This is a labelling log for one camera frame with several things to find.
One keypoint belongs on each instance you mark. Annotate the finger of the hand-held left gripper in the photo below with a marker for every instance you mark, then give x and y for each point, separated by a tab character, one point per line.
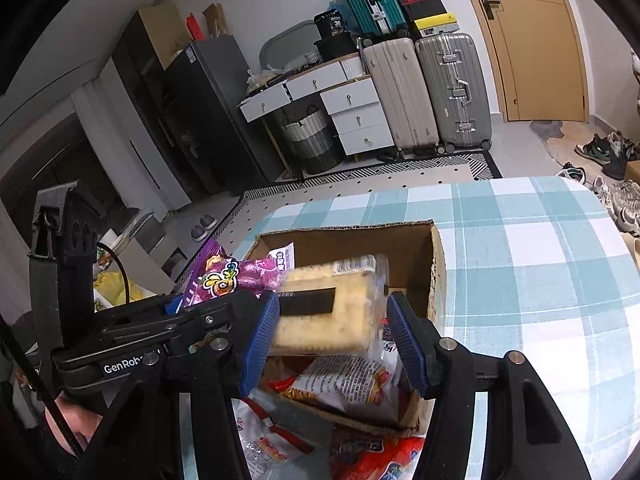
225	312
145	312

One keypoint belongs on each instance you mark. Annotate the dark refrigerator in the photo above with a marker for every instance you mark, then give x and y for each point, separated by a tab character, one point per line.
220	110

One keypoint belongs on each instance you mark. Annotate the dark wardrobe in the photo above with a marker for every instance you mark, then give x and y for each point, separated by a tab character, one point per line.
145	105

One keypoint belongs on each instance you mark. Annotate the printed cardboard box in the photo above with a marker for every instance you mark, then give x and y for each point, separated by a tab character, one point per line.
435	270

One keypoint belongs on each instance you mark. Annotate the silver suitcase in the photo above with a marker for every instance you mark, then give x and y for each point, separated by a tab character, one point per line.
452	90

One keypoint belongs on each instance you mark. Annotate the large white noodle snack packet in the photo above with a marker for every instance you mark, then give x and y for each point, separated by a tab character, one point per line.
280	445

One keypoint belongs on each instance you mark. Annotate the silver snack packet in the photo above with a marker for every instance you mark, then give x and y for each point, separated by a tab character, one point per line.
282	255

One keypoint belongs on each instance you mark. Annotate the plastic bag with food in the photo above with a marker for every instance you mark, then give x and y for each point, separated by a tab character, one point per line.
262	80

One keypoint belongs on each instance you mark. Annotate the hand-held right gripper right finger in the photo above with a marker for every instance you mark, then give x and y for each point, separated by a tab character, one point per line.
407	345

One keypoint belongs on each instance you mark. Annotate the large black shoe box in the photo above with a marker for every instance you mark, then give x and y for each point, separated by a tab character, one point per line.
425	10

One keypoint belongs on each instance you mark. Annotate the black jar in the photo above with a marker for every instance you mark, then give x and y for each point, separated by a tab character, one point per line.
330	25

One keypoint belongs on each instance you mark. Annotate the person's left hand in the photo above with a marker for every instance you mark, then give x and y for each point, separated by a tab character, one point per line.
72	420

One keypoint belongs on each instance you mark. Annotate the yellow shoe box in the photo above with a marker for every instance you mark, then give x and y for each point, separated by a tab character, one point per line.
435	24

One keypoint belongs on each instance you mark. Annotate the beige suitcase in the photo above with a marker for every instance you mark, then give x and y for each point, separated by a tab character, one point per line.
400	100

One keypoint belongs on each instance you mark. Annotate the grey slipper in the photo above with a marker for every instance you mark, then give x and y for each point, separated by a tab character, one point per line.
208	221
198	233

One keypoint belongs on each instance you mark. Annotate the brown cardboard piece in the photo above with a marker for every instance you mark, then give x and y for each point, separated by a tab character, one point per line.
214	20

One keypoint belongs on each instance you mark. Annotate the purple candy packet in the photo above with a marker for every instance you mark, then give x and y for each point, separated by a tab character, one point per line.
225	277

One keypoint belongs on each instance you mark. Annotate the pale cracker packet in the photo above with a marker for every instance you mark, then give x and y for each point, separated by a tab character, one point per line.
325	310

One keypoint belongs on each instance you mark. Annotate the scattered sneakers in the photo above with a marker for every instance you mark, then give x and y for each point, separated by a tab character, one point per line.
610	160

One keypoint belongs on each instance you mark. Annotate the small red noodle snack packet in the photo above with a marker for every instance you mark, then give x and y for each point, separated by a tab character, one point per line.
345	380

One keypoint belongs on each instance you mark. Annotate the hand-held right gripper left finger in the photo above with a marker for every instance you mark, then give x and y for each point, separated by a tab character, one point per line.
257	345

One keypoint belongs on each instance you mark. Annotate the white drawer dresser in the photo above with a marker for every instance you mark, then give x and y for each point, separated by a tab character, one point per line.
355	115

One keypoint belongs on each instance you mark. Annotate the red paper bag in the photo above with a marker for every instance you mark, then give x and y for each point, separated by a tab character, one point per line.
195	27

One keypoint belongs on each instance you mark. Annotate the yellow bag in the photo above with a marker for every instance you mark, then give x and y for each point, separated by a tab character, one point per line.
115	290

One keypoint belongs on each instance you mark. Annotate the small cardboard box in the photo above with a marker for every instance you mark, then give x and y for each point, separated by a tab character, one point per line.
632	171

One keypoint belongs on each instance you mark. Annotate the red chip bag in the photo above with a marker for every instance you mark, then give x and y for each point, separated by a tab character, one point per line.
380	460

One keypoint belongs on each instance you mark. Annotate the striped bowl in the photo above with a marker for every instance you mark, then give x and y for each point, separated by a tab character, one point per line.
312	58

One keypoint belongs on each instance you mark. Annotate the woven laundry basket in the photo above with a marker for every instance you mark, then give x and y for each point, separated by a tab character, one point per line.
312	140

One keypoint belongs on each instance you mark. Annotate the wooden door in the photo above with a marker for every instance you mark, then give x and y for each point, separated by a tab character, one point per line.
535	45

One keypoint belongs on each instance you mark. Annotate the arched grey mirror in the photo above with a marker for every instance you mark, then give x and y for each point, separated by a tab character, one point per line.
285	45

